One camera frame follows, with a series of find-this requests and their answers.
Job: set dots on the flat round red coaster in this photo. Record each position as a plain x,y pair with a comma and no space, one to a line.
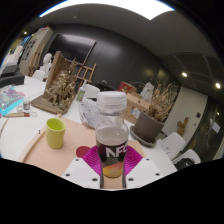
81,151

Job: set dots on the round ceiling spotlight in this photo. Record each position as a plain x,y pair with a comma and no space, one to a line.
217,85
184,74

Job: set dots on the yellow-green cup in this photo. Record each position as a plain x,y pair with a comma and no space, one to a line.
55,135

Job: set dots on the black backpack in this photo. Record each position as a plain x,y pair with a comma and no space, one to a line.
184,164

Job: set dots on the brown cardboard box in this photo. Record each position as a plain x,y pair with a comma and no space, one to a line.
135,106

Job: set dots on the white spray bottle green label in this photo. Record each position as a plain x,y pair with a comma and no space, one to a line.
81,93

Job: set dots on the long ceiling light panel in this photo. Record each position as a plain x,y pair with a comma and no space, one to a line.
133,6

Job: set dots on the grey round pot saucer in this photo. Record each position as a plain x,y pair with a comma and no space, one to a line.
141,140

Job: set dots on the clear juice bottle white cap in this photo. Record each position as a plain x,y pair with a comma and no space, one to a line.
111,133

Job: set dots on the light wooden panel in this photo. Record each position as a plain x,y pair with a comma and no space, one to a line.
76,135
137,148

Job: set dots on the black flat boxes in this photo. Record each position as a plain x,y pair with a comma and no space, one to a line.
11,78

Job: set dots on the dried plant in grey pot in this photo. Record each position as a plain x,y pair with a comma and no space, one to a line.
148,125

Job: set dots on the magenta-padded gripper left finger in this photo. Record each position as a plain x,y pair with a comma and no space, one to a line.
80,171

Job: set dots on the wooden easel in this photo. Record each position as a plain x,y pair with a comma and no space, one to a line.
36,61
85,71

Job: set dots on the white chair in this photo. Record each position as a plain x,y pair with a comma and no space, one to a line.
191,155
91,91
39,75
175,143

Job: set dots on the golden carved relief sculpture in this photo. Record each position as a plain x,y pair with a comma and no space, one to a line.
61,90

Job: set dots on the white plaster statue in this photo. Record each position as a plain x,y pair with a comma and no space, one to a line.
146,90

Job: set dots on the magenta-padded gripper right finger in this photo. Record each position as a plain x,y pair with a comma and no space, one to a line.
143,171

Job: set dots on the small white-lidded paint jar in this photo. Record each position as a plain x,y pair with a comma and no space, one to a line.
26,104

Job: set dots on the red box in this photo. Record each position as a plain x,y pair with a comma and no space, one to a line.
126,87

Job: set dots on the black wall screen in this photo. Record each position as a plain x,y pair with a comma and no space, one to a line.
71,46

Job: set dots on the colourful painted sheet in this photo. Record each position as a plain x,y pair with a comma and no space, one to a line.
10,98

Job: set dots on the open newspaper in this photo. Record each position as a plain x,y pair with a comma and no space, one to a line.
89,113

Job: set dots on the wooden mannequin figure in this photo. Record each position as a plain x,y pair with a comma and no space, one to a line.
182,126

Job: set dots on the white plaster bust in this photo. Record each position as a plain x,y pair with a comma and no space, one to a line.
46,63

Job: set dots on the pale tall cabinet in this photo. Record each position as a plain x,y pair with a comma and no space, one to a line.
33,43

